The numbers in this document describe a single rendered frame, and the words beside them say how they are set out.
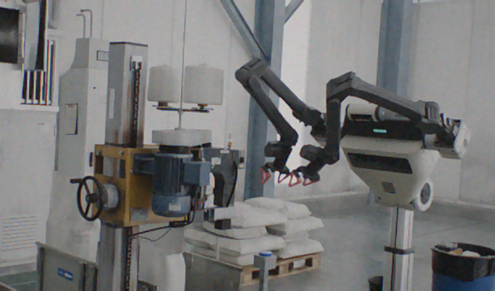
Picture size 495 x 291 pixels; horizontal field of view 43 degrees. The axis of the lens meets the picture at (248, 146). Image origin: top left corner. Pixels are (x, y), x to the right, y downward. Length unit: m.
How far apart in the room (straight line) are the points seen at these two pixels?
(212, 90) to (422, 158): 0.89
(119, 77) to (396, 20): 9.15
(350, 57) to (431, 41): 1.49
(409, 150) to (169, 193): 0.96
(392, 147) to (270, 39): 6.24
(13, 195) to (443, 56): 7.82
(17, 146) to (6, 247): 0.81
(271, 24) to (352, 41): 2.30
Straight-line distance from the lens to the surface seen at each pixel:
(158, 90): 2.71
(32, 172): 5.40
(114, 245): 2.61
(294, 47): 9.49
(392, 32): 11.41
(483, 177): 10.78
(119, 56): 2.58
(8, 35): 4.93
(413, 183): 2.67
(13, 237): 5.41
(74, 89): 6.62
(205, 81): 2.50
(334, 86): 2.26
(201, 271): 3.37
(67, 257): 3.40
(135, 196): 2.56
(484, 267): 4.51
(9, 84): 4.71
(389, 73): 11.34
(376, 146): 2.66
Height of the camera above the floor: 1.50
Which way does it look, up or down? 3 degrees down
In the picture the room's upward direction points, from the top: 3 degrees clockwise
